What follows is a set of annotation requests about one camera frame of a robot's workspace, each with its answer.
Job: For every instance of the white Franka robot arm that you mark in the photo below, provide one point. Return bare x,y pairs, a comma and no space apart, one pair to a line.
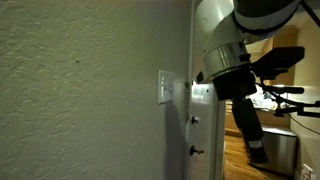
220,30

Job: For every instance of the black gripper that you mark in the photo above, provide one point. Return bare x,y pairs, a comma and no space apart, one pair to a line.
235,85

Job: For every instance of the black stereo camera bar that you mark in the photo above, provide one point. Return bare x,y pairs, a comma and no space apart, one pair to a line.
286,90

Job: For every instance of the stainless steel trash can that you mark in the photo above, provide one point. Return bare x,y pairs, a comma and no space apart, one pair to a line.
280,150

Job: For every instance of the white light switch toggle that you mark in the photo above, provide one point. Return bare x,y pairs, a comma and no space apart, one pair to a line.
169,88
164,86

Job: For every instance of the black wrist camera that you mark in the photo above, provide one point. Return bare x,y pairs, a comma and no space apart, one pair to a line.
278,60

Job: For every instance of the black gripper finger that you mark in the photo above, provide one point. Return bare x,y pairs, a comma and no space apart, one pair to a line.
257,155

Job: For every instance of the white double switch plate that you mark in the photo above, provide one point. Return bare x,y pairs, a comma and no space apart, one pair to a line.
165,78

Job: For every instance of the round door knob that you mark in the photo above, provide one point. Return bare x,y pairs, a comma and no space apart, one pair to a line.
195,120

